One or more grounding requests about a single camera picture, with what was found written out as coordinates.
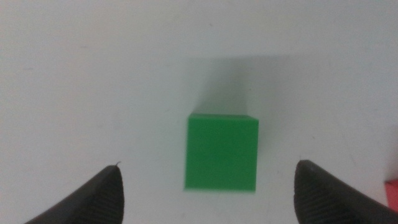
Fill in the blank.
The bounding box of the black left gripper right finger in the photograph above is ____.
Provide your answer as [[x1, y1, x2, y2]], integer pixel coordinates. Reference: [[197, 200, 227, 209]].
[[294, 159, 398, 224]]

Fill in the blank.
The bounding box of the red cube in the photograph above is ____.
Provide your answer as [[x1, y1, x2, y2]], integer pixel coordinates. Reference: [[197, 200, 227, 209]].
[[384, 179, 398, 208]]

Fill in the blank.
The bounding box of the green cube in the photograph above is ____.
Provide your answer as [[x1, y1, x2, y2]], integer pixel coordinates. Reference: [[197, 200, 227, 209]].
[[183, 113, 259, 194]]

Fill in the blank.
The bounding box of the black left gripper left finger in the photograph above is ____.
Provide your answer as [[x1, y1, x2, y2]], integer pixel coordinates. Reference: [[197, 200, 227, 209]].
[[23, 164, 125, 224]]

